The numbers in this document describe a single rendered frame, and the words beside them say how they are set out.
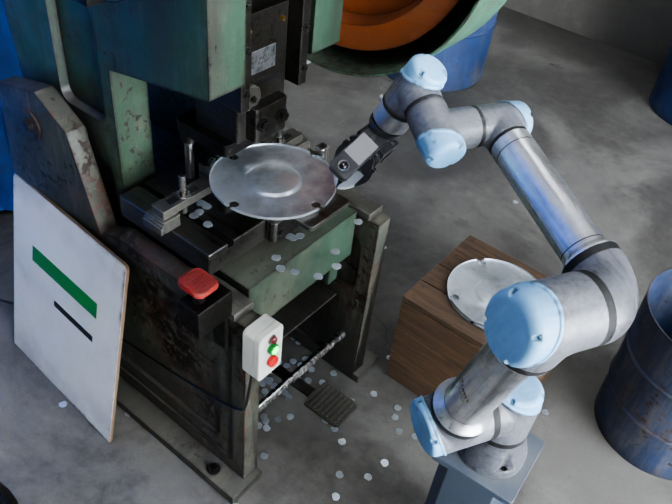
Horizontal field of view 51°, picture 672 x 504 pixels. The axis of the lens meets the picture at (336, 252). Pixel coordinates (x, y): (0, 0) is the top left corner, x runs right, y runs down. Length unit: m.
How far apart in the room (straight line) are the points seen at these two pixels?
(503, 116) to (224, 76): 0.51
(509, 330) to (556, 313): 0.07
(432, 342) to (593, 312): 1.04
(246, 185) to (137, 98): 0.31
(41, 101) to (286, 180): 0.57
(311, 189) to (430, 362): 0.73
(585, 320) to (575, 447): 1.26
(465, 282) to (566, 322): 1.08
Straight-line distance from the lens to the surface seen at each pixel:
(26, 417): 2.22
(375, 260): 1.88
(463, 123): 1.25
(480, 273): 2.13
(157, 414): 2.12
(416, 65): 1.26
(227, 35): 1.34
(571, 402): 2.38
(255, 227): 1.63
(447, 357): 2.05
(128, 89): 1.65
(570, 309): 1.03
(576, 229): 1.16
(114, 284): 1.78
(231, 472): 2.00
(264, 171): 1.65
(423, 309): 1.99
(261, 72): 1.52
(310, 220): 1.53
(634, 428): 2.22
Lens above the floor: 1.74
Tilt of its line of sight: 41 degrees down
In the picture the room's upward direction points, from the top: 7 degrees clockwise
